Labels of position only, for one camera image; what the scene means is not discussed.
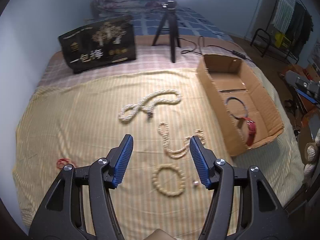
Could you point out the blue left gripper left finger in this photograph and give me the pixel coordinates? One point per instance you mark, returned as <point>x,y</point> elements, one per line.
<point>119,159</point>

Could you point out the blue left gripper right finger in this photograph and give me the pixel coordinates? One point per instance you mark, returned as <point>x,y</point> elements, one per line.
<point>203,160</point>

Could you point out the red watch with strap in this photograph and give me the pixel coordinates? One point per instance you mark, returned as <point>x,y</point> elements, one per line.
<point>252,129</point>

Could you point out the black metal rack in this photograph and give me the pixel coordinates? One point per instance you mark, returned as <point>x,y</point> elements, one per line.
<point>285,31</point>

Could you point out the striped yellow bed cloth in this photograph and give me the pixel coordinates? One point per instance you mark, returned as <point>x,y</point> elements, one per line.
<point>82,123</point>

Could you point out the cardboard box tray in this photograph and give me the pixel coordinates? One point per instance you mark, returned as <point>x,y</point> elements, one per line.
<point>234,91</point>

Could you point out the black printed gift bag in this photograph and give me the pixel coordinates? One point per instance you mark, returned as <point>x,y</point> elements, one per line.
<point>99,44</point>

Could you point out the black tripod stand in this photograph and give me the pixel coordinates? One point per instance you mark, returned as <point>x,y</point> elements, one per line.
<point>169,25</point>

